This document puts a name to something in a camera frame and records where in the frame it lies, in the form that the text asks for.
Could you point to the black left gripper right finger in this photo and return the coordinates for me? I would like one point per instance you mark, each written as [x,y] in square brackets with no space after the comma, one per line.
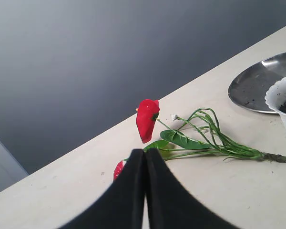
[170,205]

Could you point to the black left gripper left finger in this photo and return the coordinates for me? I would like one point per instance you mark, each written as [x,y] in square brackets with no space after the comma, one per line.
[121,205]

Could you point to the artificial red anthurium plant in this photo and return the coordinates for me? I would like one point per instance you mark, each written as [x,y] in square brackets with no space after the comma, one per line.
[199,134]

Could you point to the white scalloped flower pot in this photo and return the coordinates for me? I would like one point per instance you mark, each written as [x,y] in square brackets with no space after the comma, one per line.
[276,97]

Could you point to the round steel plate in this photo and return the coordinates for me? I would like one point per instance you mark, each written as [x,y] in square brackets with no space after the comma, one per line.
[249,88]

